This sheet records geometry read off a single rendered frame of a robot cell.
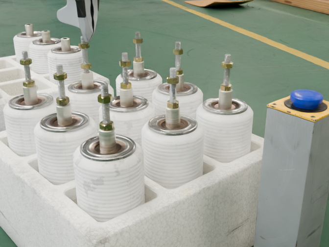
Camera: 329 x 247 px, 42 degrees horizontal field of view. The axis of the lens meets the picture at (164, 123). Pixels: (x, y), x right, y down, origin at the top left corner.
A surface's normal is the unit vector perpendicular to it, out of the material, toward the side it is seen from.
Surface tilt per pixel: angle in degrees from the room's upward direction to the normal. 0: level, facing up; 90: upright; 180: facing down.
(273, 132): 90
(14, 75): 90
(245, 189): 90
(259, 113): 0
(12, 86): 90
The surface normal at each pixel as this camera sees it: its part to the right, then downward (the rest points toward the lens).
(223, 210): 0.65, 0.30
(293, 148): -0.76, 0.26
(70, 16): -0.22, 0.44
